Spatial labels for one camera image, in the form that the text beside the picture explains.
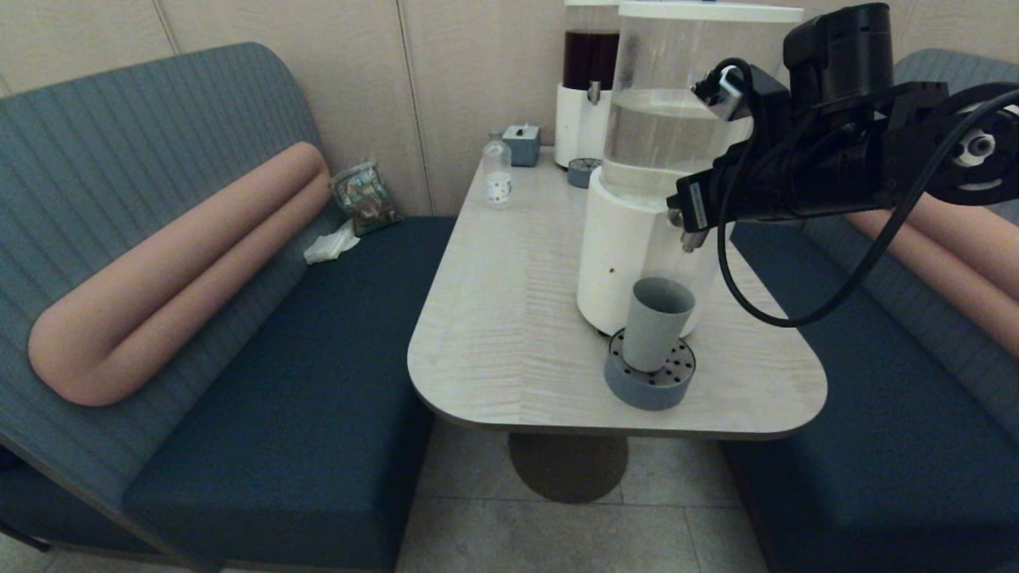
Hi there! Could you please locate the clear water dispenser white base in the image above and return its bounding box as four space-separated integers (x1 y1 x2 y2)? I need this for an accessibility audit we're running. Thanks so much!
576 2 803 337

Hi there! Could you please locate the blue upholstered booth sofa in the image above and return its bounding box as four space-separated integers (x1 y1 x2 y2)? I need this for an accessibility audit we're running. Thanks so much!
0 41 459 573
720 48 1019 573

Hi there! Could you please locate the black camera cable loop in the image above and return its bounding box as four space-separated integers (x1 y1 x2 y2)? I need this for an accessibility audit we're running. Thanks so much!
693 57 757 104

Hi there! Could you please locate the printed snack bag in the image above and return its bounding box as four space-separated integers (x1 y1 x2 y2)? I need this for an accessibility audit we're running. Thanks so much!
329 162 401 238

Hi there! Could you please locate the long black arm cable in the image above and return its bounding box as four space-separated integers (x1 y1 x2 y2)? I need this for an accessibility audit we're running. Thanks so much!
716 88 1019 329

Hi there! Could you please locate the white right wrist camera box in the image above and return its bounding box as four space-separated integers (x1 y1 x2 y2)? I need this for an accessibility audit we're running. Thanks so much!
693 64 751 122

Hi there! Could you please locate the clear plastic bottle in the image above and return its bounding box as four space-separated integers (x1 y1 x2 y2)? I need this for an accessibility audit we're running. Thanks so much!
482 132 513 211

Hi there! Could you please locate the large blue round drip tray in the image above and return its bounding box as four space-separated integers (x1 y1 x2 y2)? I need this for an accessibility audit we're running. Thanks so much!
603 329 697 411

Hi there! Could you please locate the pink bolster cushion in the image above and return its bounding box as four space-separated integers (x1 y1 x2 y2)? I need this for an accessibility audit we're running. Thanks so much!
844 195 1019 359
28 142 330 408

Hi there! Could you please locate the dark beverage dispenser white base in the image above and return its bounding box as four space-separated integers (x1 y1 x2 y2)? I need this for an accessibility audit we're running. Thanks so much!
553 0 622 170

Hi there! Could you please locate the crumpled white tissue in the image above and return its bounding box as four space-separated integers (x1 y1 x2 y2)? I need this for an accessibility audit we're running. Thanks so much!
303 221 361 266

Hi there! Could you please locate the grey plastic cup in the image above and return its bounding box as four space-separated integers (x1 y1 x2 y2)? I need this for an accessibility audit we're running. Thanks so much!
622 276 697 373

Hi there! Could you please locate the steel water dispenser tap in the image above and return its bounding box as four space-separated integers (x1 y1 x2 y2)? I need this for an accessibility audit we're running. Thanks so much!
670 209 711 254

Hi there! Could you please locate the blue-grey tissue box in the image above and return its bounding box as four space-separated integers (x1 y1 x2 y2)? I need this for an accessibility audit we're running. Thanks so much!
502 123 541 168

